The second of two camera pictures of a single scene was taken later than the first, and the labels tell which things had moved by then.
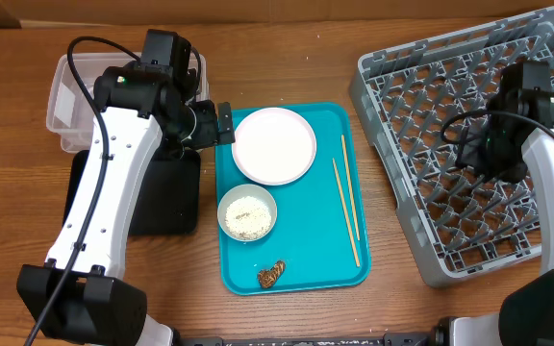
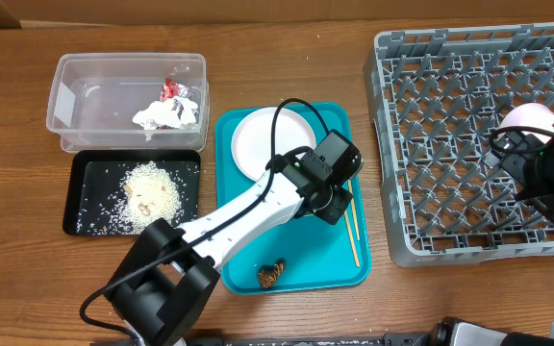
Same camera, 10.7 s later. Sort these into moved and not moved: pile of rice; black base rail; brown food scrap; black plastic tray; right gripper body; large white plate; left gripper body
Moved: right gripper body; left gripper body; pile of rice
Not moved: large white plate; black plastic tray; black base rail; brown food scrap
